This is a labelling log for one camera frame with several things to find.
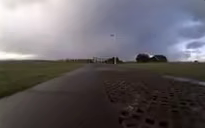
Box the grass field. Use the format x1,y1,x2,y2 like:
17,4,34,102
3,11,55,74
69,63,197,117
117,61,205,84
0,60,88,102

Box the dark perforated paving strip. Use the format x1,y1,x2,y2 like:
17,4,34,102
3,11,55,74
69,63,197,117
95,69,205,128

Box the dark tree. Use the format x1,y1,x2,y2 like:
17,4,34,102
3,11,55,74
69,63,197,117
135,53,151,64

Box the pale kerb strip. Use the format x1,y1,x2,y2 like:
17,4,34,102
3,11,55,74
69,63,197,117
161,74,205,89

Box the wet dark paved path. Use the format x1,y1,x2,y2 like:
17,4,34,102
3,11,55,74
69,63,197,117
0,63,131,128

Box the tall lamp pole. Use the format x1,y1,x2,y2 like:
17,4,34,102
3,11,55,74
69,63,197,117
110,33,117,65

